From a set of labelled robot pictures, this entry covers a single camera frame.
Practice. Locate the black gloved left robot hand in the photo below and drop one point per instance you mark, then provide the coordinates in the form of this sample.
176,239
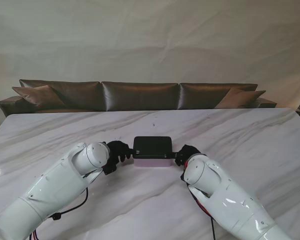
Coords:
118,151

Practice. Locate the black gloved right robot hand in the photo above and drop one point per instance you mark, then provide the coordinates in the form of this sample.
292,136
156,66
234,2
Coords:
187,153

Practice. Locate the black tissue box base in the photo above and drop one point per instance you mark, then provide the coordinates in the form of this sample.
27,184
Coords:
152,147

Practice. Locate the pink tissue box cover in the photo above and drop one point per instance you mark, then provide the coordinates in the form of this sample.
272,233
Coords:
152,163

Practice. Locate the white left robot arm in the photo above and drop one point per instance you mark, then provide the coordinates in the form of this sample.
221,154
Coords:
52,185

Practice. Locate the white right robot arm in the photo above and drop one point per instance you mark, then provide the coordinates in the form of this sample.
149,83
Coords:
230,200

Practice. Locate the brown leather sofa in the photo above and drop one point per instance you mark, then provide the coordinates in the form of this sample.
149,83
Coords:
140,96

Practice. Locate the brown throw pillow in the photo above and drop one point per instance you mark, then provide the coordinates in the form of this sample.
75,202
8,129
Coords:
240,98
40,96

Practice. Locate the beige wrinkled backdrop cloth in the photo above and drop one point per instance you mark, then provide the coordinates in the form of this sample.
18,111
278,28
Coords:
150,37

